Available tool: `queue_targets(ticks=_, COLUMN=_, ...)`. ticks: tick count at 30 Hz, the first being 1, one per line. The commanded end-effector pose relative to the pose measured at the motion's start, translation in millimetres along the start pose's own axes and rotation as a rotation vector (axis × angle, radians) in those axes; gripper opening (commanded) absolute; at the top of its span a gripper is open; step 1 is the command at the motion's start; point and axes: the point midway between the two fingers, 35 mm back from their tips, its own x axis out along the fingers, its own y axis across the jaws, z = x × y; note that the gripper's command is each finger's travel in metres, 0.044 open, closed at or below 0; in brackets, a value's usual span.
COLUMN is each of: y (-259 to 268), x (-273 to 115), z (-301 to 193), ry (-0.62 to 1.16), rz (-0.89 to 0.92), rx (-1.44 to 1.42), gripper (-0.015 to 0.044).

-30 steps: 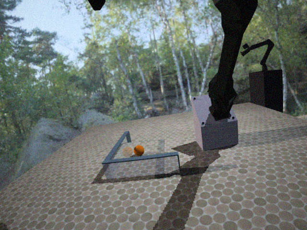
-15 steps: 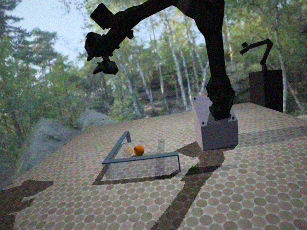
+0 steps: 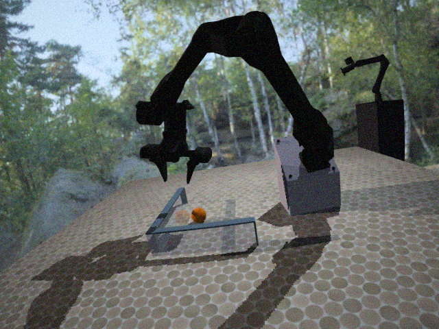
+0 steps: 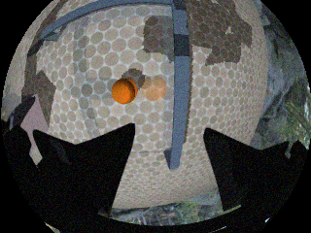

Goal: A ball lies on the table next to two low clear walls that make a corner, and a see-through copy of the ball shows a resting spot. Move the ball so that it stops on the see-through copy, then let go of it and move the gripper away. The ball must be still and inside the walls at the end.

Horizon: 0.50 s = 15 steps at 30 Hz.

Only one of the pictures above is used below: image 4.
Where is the clear l-shaped low wall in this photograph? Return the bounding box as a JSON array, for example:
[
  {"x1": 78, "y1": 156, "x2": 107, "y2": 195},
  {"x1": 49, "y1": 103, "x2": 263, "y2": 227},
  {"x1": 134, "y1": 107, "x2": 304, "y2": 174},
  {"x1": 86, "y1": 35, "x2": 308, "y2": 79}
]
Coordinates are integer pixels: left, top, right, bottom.
[{"x1": 43, "y1": 3, "x2": 175, "y2": 167}]

